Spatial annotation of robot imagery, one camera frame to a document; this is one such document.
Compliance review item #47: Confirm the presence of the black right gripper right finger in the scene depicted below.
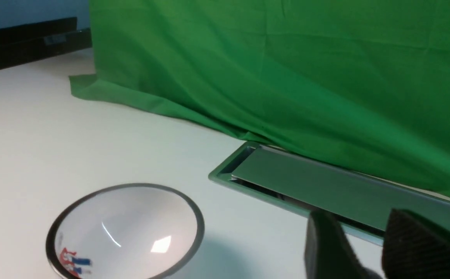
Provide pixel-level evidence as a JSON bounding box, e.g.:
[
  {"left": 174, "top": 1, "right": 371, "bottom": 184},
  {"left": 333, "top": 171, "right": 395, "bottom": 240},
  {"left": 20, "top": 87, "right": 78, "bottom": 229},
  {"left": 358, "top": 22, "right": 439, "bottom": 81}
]
[{"left": 381, "top": 209, "right": 450, "bottom": 279}]

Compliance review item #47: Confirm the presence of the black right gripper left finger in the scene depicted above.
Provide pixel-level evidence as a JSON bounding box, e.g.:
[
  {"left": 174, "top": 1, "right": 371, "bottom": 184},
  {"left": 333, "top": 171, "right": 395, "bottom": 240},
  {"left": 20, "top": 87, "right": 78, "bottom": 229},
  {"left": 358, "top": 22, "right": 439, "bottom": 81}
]
[{"left": 304, "top": 211, "right": 369, "bottom": 279}]

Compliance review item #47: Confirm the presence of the green backdrop cloth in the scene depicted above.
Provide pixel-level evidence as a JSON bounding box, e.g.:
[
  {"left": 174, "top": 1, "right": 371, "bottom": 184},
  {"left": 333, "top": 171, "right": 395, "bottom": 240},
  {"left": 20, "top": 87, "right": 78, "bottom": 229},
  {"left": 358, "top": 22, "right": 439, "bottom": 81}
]
[{"left": 70, "top": 0, "right": 450, "bottom": 197}]

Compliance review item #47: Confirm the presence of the black bar along wall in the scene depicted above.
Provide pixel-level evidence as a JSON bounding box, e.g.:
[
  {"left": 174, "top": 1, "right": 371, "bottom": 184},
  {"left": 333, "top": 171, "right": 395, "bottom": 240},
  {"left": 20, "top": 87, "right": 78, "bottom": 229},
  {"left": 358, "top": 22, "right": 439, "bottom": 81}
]
[{"left": 0, "top": 17, "right": 92, "bottom": 70}]

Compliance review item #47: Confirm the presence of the metal table cable hatch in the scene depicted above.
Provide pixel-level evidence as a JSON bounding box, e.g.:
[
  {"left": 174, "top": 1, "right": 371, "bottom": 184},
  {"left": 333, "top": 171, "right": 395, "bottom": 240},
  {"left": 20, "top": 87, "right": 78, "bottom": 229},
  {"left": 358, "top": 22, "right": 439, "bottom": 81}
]
[{"left": 208, "top": 141, "right": 450, "bottom": 246}]

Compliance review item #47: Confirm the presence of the black-rimmed white bowl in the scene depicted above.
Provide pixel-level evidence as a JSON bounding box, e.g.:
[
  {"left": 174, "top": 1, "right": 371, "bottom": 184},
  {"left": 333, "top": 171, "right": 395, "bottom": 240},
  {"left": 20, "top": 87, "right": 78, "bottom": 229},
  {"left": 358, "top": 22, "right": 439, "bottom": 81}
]
[{"left": 45, "top": 183, "right": 205, "bottom": 279}]

